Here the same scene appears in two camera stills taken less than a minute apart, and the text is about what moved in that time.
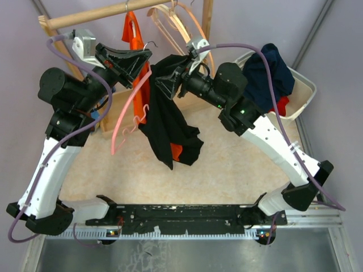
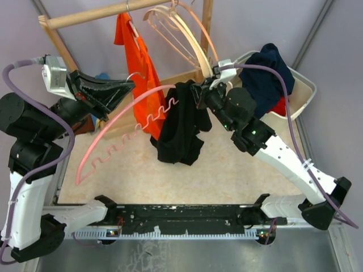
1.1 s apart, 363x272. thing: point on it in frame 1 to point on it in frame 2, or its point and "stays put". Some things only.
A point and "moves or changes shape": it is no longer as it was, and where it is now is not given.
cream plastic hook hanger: (152, 12) to (145, 19)
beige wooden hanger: (176, 20) moves or changes shape
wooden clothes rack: (117, 107) stays put
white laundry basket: (303, 90) stays put
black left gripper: (122, 64) to (104, 94)
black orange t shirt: (167, 126) moves or changes shape
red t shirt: (281, 105) stays put
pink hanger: (138, 120) to (79, 180)
